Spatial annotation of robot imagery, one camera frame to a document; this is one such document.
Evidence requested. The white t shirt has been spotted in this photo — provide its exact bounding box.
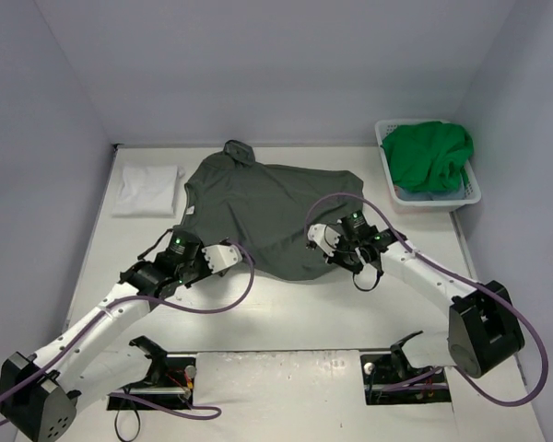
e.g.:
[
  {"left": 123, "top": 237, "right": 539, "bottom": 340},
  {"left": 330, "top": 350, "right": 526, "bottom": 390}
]
[{"left": 112, "top": 164, "right": 184, "bottom": 217}]

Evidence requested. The grey t shirt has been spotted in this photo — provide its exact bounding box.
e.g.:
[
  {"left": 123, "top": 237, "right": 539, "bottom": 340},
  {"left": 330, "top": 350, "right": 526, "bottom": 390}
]
[{"left": 182, "top": 140, "right": 364, "bottom": 282}]

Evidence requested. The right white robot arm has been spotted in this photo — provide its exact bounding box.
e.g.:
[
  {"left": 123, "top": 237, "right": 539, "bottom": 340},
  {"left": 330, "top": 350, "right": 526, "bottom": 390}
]
[{"left": 307, "top": 212, "right": 524, "bottom": 379}]

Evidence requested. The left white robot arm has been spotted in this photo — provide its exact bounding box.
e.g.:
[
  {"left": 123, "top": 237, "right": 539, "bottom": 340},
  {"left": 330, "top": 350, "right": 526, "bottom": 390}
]
[{"left": 0, "top": 227, "right": 249, "bottom": 441}]

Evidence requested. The light blue t shirt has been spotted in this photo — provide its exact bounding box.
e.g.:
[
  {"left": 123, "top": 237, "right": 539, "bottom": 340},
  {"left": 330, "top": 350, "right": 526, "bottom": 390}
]
[{"left": 394, "top": 186, "right": 465, "bottom": 202}]

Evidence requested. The green t shirt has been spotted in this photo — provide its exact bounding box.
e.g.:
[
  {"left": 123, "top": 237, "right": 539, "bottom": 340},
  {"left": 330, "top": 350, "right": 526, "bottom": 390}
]
[{"left": 382, "top": 121, "right": 474, "bottom": 192}]

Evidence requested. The white laundry basket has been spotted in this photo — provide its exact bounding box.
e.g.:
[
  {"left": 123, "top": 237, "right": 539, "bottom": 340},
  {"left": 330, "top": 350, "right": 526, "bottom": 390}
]
[{"left": 374, "top": 119, "right": 481, "bottom": 212}]

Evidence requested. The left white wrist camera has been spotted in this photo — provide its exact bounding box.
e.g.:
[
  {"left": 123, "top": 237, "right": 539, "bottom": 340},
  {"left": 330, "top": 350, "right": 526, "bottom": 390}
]
[{"left": 202, "top": 243, "right": 242, "bottom": 274}]

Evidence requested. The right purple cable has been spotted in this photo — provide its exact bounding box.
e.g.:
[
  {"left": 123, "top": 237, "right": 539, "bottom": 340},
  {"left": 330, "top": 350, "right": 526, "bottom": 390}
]
[{"left": 305, "top": 192, "right": 548, "bottom": 408}]

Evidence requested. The purple cable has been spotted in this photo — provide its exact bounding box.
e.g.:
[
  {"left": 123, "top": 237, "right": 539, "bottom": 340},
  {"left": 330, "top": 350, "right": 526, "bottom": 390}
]
[
  {"left": 305, "top": 192, "right": 548, "bottom": 408},
  {"left": 0, "top": 238, "right": 256, "bottom": 442}
]

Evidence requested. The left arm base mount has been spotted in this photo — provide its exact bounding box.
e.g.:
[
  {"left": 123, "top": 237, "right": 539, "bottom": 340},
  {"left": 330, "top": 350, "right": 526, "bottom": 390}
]
[{"left": 114, "top": 354, "right": 196, "bottom": 411}]

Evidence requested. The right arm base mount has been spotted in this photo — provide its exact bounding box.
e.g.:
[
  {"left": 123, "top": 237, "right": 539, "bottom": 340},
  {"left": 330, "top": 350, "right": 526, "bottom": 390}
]
[{"left": 359, "top": 352, "right": 452, "bottom": 406}]

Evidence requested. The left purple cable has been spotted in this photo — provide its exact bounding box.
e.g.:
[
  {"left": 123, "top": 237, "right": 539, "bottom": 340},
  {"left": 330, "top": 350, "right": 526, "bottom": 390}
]
[{"left": 0, "top": 238, "right": 256, "bottom": 442}]

